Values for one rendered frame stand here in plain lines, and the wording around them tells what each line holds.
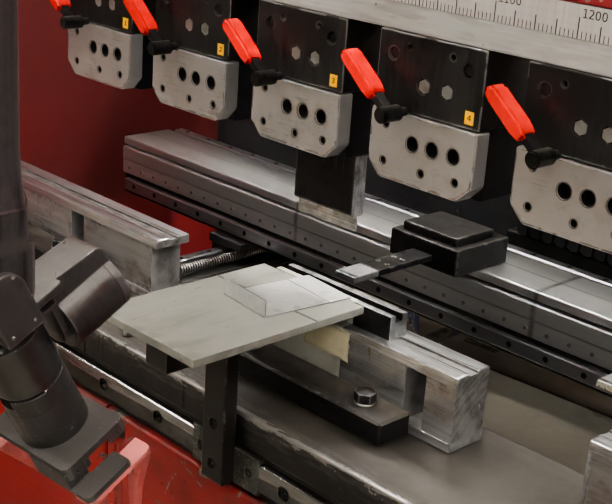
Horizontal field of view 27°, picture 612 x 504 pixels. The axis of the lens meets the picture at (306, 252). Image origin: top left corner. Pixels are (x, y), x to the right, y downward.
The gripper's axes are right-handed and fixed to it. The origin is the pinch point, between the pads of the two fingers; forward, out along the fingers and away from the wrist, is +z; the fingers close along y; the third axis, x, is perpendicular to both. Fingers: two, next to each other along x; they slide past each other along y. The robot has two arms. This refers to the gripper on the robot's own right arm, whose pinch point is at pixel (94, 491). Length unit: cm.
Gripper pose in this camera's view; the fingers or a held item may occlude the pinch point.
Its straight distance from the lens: 111.0
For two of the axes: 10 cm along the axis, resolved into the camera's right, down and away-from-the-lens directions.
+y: -7.3, -2.7, 6.2
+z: 2.5, 7.4, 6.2
